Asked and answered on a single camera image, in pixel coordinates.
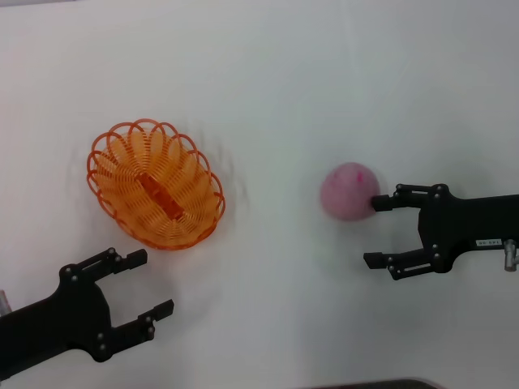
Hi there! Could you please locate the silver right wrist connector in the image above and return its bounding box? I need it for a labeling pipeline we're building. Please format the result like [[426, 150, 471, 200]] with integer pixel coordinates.
[[502, 239, 519, 271]]

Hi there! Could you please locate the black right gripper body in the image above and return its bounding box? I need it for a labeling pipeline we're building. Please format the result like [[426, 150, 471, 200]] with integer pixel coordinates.
[[417, 183, 519, 274]]

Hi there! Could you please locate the pink peach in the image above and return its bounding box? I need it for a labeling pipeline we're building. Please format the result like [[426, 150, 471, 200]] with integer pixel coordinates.
[[320, 161, 382, 222]]

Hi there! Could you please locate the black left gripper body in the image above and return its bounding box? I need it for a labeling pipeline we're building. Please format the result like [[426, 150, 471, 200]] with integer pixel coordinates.
[[0, 263, 115, 382]]

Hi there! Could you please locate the dark rounded robot base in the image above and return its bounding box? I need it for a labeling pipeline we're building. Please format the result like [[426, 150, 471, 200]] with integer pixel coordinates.
[[311, 377, 443, 389]]

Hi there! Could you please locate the orange woven plastic basket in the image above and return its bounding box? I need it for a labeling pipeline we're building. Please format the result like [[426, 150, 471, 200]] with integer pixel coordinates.
[[85, 118, 226, 250]]

